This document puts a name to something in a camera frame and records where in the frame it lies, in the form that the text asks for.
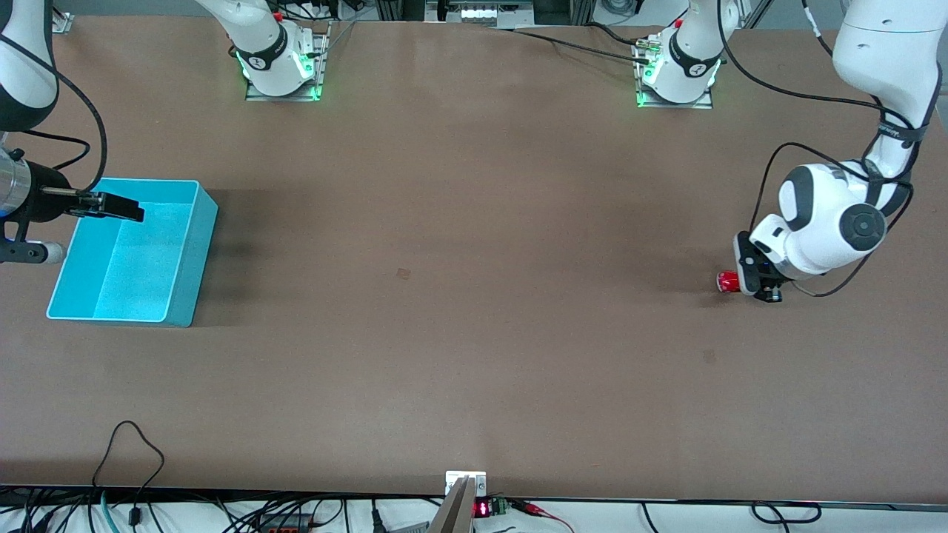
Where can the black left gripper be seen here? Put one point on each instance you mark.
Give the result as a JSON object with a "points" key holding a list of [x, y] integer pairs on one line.
{"points": [[757, 276]]}

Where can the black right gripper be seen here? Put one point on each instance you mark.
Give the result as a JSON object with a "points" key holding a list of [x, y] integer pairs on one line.
{"points": [[46, 194]]}

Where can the red beetle wind-up toy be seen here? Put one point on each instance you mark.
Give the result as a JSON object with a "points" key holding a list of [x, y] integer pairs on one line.
{"points": [[727, 282]]}

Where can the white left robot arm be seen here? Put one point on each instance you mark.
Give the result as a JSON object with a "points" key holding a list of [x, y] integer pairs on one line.
{"points": [[822, 215]]}

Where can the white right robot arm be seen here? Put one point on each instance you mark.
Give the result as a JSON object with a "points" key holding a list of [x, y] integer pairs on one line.
{"points": [[26, 59]]}

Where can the blue open plastic box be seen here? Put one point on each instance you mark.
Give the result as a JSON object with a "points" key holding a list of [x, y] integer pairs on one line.
{"points": [[141, 274]]}

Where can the circuit board with red display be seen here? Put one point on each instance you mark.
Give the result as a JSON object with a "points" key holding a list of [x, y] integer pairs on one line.
{"points": [[483, 508]]}

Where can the orange black power strip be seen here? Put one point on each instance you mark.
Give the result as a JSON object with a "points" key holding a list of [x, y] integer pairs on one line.
{"points": [[285, 522]]}

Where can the lit electronics unit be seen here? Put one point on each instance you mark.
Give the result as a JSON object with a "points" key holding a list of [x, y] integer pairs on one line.
{"points": [[481, 13]]}

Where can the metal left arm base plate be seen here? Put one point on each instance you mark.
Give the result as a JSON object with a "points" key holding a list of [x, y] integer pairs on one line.
{"points": [[674, 106]]}

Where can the small metal corner bracket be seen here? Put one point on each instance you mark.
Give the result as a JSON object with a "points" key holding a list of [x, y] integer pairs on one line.
{"points": [[62, 22]]}

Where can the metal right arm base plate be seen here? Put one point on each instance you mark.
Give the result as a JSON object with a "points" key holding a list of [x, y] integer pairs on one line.
{"points": [[281, 97]]}

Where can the black metal frame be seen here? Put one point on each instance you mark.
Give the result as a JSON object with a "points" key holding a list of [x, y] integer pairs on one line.
{"points": [[400, 9]]}

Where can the white metal bracket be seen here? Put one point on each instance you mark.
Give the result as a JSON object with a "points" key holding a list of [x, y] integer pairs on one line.
{"points": [[453, 481]]}

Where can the grey camera mount pole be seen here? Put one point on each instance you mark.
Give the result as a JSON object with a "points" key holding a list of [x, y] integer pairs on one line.
{"points": [[453, 514]]}

